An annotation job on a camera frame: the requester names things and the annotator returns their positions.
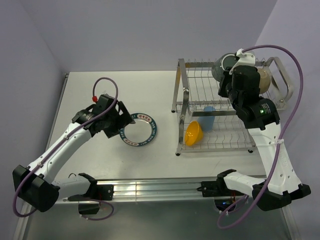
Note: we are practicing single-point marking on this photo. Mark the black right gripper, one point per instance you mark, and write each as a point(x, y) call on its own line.
point(222, 91)

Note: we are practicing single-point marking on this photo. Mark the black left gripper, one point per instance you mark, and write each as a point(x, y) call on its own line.
point(123, 119)

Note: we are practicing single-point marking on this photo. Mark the dark green mug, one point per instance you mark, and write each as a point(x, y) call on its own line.
point(223, 64)

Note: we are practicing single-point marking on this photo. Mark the beige floral ceramic bowl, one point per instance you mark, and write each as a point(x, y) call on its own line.
point(265, 80)

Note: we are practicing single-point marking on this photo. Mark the blue plastic cup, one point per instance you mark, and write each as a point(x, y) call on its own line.
point(206, 122)

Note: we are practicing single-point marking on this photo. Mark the orange plastic bowl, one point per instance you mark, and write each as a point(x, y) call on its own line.
point(193, 134)

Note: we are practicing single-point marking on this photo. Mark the clear glass cup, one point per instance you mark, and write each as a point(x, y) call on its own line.
point(193, 107)

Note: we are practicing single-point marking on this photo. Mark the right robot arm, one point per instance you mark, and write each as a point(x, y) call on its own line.
point(261, 119)

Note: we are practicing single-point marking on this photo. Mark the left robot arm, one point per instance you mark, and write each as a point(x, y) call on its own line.
point(36, 183)

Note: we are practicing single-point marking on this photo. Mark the stainless steel dish rack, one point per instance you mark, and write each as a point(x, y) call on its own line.
point(194, 84)

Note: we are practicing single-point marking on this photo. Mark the white plate green rim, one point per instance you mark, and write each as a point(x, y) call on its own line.
point(141, 133)

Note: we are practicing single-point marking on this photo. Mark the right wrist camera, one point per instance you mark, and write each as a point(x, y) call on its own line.
point(243, 59)

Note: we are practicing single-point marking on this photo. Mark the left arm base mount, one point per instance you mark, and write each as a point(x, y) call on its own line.
point(103, 192)

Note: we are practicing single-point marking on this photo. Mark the aluminium mounting rail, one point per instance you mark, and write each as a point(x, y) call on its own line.
point(156, 190)

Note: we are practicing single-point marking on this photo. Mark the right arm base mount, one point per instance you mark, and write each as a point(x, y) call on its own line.
point(216, 188)

